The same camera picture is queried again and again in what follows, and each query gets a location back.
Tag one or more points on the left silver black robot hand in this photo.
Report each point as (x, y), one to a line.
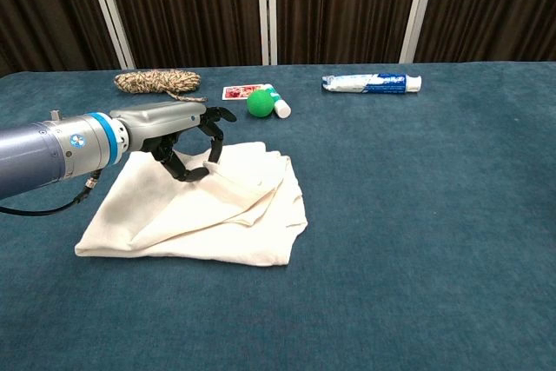
(160, 123)

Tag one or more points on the white green glue stick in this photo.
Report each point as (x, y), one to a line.
(282, 108)

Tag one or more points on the blue white toothpaste tube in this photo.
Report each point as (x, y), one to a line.
(369, 84)

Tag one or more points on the white T-shirt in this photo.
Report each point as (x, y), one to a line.
(174, 223)

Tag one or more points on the white partition frame post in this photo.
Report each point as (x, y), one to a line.
(262, 19)
(418, 10)
(110, 10)

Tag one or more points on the green ball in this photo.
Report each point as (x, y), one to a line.
(260, 104)

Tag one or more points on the red playing card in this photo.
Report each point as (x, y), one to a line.
(234, 93)

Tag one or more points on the dark pleated curtain panel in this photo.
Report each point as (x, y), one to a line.
(43, 6)
(347, 6)
(495, 6)
(187, 6)

